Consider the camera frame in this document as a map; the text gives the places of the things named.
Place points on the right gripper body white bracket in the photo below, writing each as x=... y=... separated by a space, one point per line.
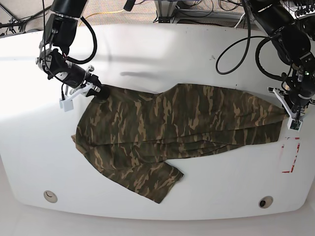
x=79 y=80

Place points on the red tape rectangle marking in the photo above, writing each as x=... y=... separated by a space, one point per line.
x=289 y=153

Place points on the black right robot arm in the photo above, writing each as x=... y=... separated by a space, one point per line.
x=54 y=60

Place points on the left table grommet hole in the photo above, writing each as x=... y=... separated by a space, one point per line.
x=50 y=196

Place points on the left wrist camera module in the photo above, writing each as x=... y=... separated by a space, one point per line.
x=294 y=124

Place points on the camouflage T-shirt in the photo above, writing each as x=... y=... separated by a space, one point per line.
x=129 y=137

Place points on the aluminium frame post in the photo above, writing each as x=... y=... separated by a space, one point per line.
x=165 y=10

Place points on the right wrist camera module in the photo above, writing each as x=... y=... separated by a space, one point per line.
x=66 y=105

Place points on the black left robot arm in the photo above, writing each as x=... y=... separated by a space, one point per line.
x=293 y=47

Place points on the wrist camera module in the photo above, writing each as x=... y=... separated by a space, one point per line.
x=66 y=105
x=294 y=124

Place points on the right table grommet hole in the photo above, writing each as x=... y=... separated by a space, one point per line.
x=265 y=202

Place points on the table grommet hole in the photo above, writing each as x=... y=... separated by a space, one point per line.
x=50 y=196
x=265 y=202

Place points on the black tripod stand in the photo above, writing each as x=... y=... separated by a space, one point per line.
x=17 y=25

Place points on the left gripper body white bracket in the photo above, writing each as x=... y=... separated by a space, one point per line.
x=297 y=100

